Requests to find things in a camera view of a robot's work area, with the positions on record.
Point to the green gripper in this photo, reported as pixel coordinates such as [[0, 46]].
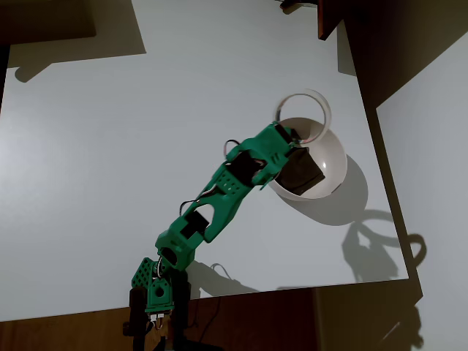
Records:
[[281, 132]]

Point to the dark folded cloth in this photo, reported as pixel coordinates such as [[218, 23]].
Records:
[[303, 172]]

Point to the small dark object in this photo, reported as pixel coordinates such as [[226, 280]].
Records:
[[289, 3]]

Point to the black table clamp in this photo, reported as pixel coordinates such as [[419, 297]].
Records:
[[136, 307]]

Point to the white tape roll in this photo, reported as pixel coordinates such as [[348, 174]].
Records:
[[326, 109]]

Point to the dark brown furniture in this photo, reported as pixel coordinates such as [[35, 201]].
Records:
[[44, 18]]

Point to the reddish wooden board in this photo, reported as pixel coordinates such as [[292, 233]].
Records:
[[327, 18]]

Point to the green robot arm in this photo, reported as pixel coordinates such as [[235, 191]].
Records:
[[219, 208]]

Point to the white round bowl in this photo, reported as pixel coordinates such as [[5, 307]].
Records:
[[332, 157]]

